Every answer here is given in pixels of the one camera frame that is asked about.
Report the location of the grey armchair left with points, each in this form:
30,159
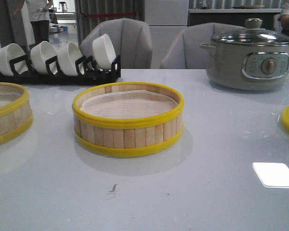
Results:
131,39

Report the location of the black bowl rack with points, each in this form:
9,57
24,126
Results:
87,73

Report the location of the white steamer liner cloth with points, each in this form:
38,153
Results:
128,104

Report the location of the white refrigerator cabinet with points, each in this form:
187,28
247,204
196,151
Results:
166,18

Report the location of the glass cooker lid grey knob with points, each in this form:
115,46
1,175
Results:
252,34

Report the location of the grey armchair right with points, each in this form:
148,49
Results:
184,51

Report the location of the bamboo steamer tray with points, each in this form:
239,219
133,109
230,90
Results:
16,115
128,137

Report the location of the white bowl right upright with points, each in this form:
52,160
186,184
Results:
103,51

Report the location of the grey electric cooker pot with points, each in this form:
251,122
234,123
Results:
246,67

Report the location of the white bowl far left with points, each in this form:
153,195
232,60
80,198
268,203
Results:
7,53

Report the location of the standing person in background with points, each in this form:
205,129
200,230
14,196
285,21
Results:
38,13

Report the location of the grey armchair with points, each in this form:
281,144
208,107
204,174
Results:
131,39
184,51

